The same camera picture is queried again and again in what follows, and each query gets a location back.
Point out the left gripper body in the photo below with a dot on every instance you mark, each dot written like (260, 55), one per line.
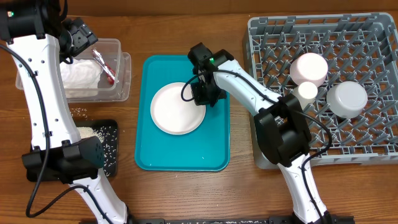
(74, 40)

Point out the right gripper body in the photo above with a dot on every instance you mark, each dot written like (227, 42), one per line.
(208, 93)

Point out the white napkin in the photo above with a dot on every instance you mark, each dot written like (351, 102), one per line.
(81, 74)

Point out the large white plate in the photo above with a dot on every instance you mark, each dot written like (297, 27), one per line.
(171, 114)

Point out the red snack wrapper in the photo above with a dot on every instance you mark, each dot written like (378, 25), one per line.
(110, 73)

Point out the white cup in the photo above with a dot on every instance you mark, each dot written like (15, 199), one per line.
(306, 93)

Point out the small pink bowl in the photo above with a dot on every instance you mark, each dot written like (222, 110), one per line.
(309, 67)

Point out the grey bowl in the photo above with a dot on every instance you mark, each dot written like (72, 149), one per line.
(347, 99)

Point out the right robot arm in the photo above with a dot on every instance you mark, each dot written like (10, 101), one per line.
(281, 128)

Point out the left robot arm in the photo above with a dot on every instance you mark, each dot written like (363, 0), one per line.
(40, 36)

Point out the grey dishwasher rack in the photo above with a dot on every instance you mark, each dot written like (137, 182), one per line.
(361, 48)

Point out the clear plastic bin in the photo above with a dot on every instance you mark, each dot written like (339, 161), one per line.
(119, 61)

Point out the teal serving tray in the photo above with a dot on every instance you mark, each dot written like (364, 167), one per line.
(207, 148)

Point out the black tray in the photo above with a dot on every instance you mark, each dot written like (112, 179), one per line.
(83, 159)

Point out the spilled rice pile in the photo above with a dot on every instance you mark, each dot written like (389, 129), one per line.
(106, 130)

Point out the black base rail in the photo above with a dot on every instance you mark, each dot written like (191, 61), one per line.
(270, 220)

